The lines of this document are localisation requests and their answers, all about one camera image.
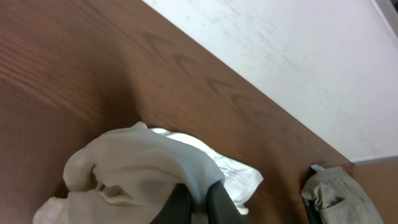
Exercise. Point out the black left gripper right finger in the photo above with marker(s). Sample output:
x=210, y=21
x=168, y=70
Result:
x=220, y=208

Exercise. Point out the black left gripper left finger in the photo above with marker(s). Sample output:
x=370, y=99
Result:
x=177, y=209

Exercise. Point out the white t-shirt with black print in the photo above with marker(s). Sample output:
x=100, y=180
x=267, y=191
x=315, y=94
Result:
x=126, y=176

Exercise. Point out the grey garment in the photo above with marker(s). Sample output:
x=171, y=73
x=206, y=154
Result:
x=332, y=196

